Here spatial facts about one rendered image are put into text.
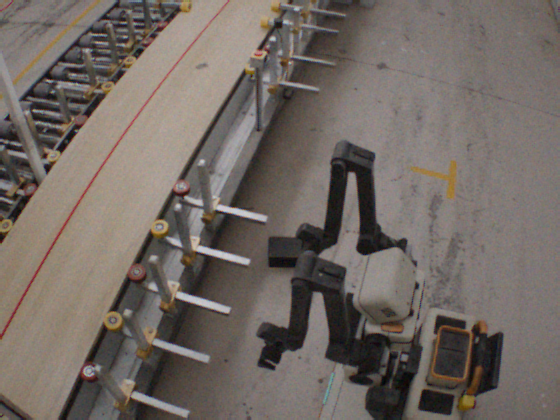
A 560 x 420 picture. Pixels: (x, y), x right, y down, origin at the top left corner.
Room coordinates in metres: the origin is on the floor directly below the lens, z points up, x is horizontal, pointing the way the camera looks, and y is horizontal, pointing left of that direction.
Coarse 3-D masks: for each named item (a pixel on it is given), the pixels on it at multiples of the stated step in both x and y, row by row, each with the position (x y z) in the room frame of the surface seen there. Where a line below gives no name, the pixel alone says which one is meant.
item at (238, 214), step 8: (184, 200) 1.64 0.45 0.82; (192, 200) 1.64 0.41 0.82; (200, 200) 1.64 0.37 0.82; (200, 208) 1.61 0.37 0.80; (216, 208) 1.59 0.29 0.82; (224, 208) 1.59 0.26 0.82; (232, 208) 1.59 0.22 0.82; (232, 216) 1.57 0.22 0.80; (240, 216) 1.56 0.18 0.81; (248, 216) 1.55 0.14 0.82; (256, 216) 1.55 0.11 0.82; (264, 216) 1.55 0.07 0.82; (264, 224) 1.52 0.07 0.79
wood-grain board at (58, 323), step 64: (192, 0) 3.55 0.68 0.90; (256, 0) 3.52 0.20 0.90; (192, 64) 2.66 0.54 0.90; (192, 128) 2.06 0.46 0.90; (64, 192) 1.61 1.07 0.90; (128, 192) 1.62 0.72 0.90; (0, 256) 1.21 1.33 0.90; (64, 256) 1.23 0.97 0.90; (128, 256) 1.25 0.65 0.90; (0, 320) 0.87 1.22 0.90; (64, 320) 0.91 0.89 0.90; (0, 384) 0.57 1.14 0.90; (64, 384) 0.62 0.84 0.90
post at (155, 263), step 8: (152, 256) 1.10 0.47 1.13; (152, 264) 1.07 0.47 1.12; (160, 264) 1.09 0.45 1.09; (152, 272) 1.08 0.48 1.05; (160, 272) 1.08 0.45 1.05; (160, 280) 1.07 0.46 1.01; (160, 288) 1.07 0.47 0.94; (168, 288) 1.10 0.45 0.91; (160, 296) 1.08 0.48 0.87; (168, 296) 1.08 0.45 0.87
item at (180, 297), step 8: (144, 280) 1.18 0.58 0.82; (144, 288) 1.15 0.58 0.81; (152, 288) 1.14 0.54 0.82; (176, 296) 1.11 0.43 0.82; (184, 296) 1.11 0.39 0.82; (192, 296) 1.12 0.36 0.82; (192, 304) 1.09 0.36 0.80; (200, 304) 1.08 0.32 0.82; (208, 304) 1.08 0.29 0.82; (216, 304) 1.08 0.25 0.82; (216, 312) 1.06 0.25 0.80; (224, 312) 1.05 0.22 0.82
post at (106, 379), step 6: (96, 366) 0.62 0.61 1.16; (102, 366) 0.62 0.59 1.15; (96, 372) 0.60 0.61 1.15; (102, 372) 0.60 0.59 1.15; (108, 372) 0.62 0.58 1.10; (102, 378) 0.59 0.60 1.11; (108, 378) 0.61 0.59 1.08; (102, 384) 0.60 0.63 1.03; (108, 384) 0.59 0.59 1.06; (114, 384) 0.61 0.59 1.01; (108, 390) 0.60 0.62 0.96; (114, 390) 0.59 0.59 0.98; (120, 390) 0.62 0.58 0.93; (114, 396) 0.60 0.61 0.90; (120, 396) 0.60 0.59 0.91; (126, 396) 0.62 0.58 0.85; (120, 402) 0.59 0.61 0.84; (132, 408) 0.61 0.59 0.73
